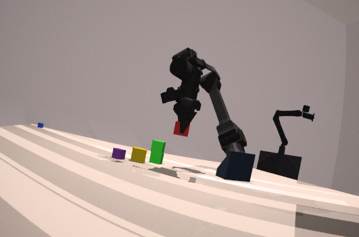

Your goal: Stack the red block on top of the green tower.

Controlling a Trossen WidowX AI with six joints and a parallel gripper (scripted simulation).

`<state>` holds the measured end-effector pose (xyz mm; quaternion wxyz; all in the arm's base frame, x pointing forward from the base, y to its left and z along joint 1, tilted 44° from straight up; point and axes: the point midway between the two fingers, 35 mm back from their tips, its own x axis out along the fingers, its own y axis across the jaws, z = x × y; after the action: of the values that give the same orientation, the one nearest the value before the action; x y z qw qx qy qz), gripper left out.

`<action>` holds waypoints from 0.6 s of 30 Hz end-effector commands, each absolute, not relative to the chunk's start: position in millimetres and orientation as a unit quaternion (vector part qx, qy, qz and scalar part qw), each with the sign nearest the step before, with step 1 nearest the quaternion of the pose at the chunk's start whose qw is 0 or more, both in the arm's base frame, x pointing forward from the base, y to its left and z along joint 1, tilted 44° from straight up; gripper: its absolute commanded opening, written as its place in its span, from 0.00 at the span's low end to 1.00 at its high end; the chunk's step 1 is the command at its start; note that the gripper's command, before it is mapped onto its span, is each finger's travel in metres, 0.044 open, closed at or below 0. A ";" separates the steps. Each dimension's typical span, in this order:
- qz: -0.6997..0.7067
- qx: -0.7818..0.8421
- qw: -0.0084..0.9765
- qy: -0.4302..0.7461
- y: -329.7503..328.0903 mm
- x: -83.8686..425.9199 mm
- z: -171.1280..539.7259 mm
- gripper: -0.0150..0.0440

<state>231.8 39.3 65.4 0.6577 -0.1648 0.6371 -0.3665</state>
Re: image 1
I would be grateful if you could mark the green block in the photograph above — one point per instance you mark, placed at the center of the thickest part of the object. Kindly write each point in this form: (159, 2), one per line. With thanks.
(156, 157)
(158, 146)

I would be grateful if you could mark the purple cube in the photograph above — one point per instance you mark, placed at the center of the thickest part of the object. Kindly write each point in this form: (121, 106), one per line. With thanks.
(119, 153)

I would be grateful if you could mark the yellow block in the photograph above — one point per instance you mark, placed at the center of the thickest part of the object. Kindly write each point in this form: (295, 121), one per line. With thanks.
(138, 154)

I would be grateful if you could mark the red block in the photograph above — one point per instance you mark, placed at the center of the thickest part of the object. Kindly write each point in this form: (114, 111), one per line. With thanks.
(177, 130)

